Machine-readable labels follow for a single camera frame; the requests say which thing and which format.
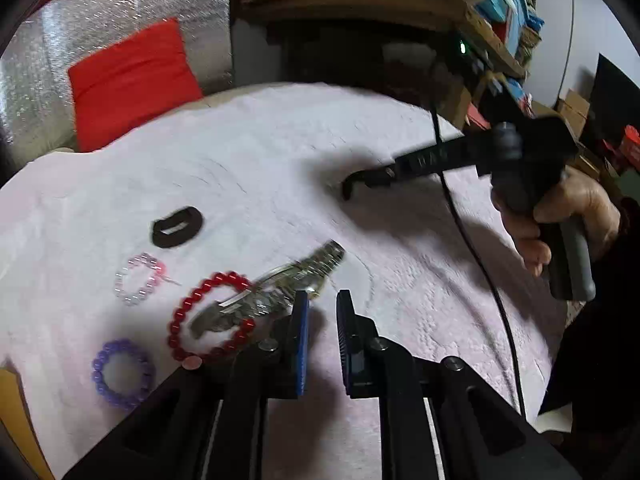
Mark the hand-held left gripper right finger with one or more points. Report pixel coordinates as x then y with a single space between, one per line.
344 345

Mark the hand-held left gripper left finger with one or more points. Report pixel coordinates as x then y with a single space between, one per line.
300 345

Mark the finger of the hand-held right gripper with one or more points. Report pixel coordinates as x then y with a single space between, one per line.
375 176

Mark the silver metal watch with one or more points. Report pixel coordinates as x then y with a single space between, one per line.
310 265

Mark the wide black hair band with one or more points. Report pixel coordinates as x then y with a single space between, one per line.
161 238

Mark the yellow box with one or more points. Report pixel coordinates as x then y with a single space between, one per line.
15 425

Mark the person's right forearm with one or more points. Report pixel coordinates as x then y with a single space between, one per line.
610 340

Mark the person's right hand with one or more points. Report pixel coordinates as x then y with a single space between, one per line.
590 210

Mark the cardboard box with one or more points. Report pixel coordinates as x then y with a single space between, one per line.
575 107

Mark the red box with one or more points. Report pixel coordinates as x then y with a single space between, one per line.
631 145

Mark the black board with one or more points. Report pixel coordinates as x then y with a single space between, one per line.
617 90

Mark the white fleece blanket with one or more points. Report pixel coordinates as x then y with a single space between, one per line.
250 160

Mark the wooden shelf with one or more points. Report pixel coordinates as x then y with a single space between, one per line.
400 10

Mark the red pillow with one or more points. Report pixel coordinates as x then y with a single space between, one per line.
130 85

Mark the silver foil sheet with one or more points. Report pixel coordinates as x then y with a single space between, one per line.
100 5

